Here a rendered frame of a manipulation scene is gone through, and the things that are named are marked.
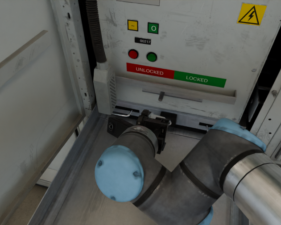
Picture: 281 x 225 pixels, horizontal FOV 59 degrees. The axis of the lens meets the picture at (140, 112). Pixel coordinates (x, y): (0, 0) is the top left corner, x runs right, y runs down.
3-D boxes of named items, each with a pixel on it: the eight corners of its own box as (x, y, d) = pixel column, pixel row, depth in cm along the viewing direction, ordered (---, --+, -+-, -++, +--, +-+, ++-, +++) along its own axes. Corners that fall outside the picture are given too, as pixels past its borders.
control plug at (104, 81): (111, 115, 86) (106, 75, 73) (97, 113, 87) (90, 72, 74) (118, 100, 91) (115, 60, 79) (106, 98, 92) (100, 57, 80)
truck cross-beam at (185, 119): (241, 137, 91) (246, 127, 86) (101, 109, 101) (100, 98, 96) (241, 127, 94) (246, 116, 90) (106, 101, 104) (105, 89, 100)
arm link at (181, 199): (228, 213, 41) (169, 164, 41) (182, 260, 43) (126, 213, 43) (218, 189, 50) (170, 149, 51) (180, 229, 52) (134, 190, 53)
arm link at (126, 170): (123, 217, 43) (79, 180, 44) (140, 181, 55) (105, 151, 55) (156, 182, 40) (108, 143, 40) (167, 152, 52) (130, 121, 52)
